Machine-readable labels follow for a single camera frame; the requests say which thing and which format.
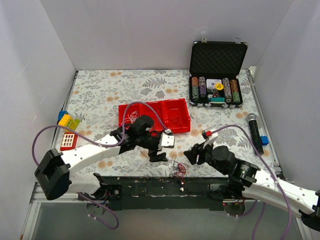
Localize red black wires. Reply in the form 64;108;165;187
168;154;190;179

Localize white wire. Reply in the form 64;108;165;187
122;109;141;126

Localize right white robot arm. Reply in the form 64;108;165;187
183;144;320;231

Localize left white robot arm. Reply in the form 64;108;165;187
34;115;175;201

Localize red three-compartment tray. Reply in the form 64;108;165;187
118;98;191;134

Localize black microphone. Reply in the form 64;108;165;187
246;113;264;155

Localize floral table mat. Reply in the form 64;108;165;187
65;69;276;177

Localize small blue block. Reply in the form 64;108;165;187
260;135;270;146

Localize red white window brick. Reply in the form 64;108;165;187
60;132;78;151

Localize yellow green toy brick house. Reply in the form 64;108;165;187
57;110;81;131

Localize black poker chip case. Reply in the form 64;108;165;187
189;37;248;108

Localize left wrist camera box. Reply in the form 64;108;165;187
159;132;175;149

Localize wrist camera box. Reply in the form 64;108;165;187
201;129;219;148
159;132;175;149

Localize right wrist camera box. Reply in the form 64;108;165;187
201;129;219;148

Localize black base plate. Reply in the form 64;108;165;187
77;175;261;212

